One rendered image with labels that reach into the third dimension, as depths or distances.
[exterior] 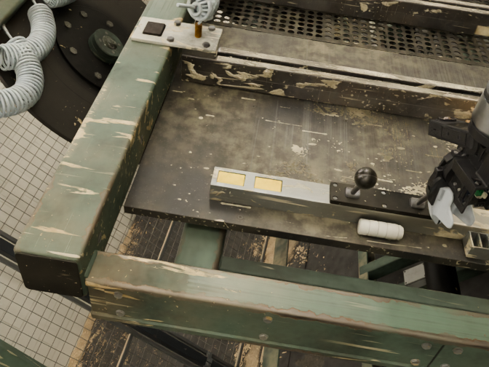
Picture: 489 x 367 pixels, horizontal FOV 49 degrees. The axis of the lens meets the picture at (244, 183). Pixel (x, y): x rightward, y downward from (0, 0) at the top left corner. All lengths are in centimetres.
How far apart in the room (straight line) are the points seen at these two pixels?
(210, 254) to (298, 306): 22
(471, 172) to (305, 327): 33
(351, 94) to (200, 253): 54
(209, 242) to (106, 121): 29
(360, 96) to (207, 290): 65
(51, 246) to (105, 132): 26
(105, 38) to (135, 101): 72
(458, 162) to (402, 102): 51
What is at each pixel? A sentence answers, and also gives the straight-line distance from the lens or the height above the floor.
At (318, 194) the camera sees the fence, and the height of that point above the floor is 149.
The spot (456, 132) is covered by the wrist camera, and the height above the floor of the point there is 152.
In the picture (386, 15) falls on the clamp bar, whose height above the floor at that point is 133.
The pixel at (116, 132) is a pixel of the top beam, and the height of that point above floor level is 182.
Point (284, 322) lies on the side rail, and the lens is 85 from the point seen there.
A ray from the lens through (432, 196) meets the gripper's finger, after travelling 87.
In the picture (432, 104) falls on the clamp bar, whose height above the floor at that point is 129.
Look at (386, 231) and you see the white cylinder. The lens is 100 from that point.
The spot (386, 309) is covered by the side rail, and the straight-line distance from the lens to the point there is 87.
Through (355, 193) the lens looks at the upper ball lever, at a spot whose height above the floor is 146.
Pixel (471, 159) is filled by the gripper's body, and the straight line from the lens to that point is 82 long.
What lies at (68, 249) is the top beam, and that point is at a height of 182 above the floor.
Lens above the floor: 202
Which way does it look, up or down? 25 degrees down
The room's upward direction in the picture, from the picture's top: 51 degrees counter-clockwise
